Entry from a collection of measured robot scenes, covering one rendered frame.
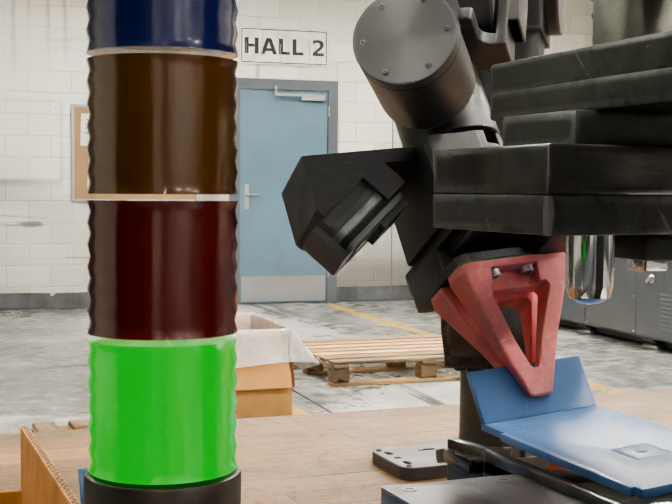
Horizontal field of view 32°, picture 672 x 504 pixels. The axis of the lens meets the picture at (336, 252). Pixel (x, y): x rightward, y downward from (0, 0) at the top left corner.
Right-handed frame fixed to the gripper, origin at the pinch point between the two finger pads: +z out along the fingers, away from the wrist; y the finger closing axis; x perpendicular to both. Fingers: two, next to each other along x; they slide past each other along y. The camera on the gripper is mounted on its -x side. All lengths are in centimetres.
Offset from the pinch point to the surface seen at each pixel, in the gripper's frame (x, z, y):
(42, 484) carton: -25.2, -2.3, -11.8
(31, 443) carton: -25.0, -5.8, -15.4
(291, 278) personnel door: 361, -410, -967
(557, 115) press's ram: -5.6, -6.3, 18.1
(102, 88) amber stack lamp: -27.4, -0.7, 30.8
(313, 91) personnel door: 400, -569, -877
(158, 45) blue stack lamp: -26.2, -0.9, 32.2
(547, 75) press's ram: -4.4, -9.0, 16.8
